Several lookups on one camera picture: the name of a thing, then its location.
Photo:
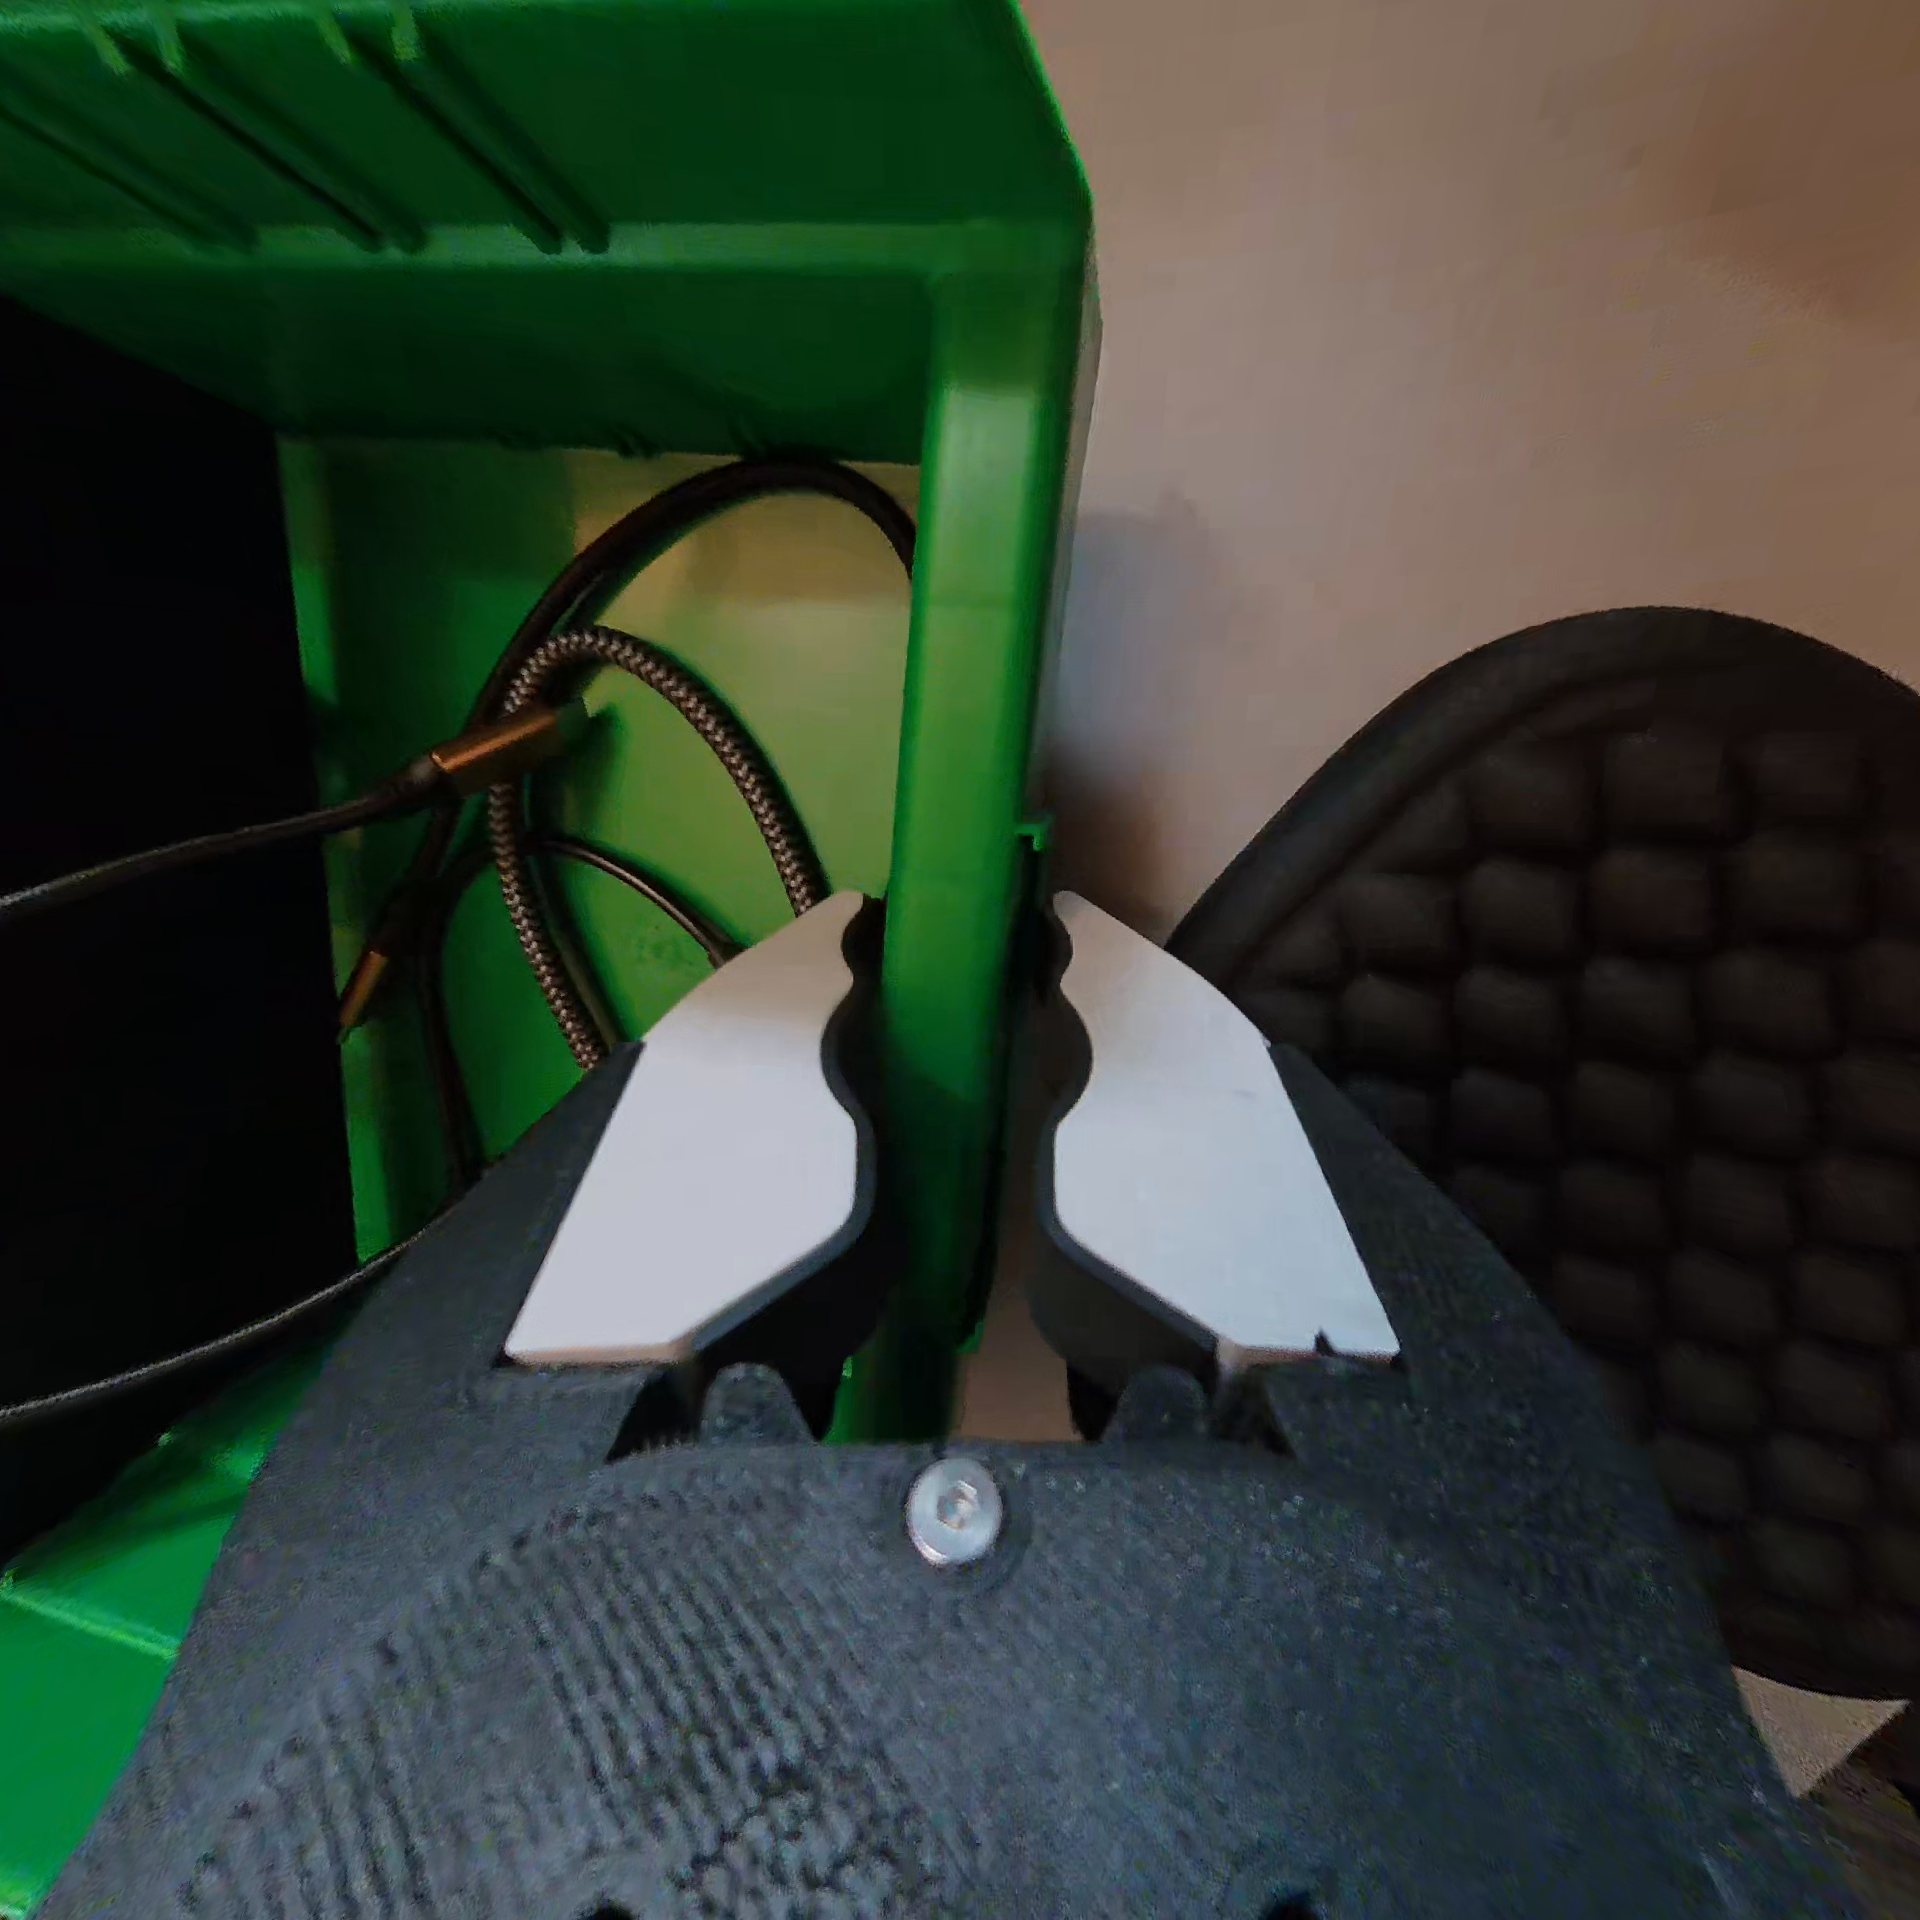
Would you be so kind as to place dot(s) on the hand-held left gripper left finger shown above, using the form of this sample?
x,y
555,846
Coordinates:
x,y
706,1185

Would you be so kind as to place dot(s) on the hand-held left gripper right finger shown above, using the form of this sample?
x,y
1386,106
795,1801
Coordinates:
x,y
1201,1185

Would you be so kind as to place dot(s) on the green plastic bin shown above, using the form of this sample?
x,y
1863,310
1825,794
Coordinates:
x,y
983,675

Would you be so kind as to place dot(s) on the black bumpy wrist rest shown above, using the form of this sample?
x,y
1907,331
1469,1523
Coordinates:
x,y
1651,1124

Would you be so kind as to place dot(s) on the black bin divider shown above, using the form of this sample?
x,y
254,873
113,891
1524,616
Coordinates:
x,y
135,675

